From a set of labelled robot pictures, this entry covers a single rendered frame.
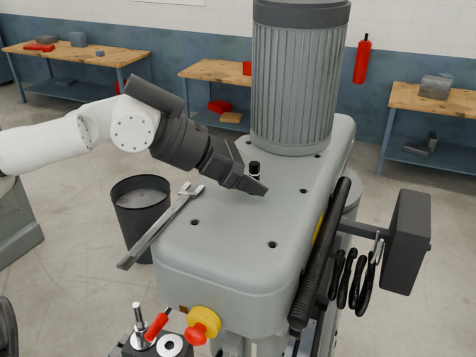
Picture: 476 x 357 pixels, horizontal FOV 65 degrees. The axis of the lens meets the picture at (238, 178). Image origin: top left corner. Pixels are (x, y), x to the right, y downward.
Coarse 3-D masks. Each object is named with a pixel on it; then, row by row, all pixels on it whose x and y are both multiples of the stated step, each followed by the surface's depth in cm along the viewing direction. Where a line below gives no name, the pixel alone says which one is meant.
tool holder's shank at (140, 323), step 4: (132, 304) 122; (136, 304) 122; (136, 308) 121; (140, 308) 123; (136, 312) 122; (140, 312) 123; (136, 316) 123; (140, 316) 124; (136, 320) 125; (140, 320) 125; (136, 324) 126; (140, 324) 125; (144, 324) 127; (140, 328) 127
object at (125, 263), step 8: (184, 184) 75; (184, 192) 73; (200, 192) 73; (176, 200) 70; (184, 200) 70; (168, 208) 68; (176, 208) 68; (168, 216) 66; (160, 224) 64; (152, 232) 63; (160, 232) 63; (144, 240) 61; (152, 240) 61; (136, 248) 60; (144, 248) 60; (128, 256) 58; (136, 256) 58; (120, 264) 57; (128, 264) 57
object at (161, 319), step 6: (168, 306) 73; (162, 312) 72; (168, 312) 72; (156, 318) 70; (162, 318) 70; (168, 318) 71; (156, 324) 69; (162, 324) 70; (150, 330) 68; (156, 330) 69; (144, 336) 68; (150, 336) 67
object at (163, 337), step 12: (132, 336) 132; (156, 336) 132; (168, 336) 132; (180, 336) 133; (132, 348) 129; (144, 348) 128; (156, 348) 129; (168, 348) 129; (180, 348) 128; (192, 348) 135
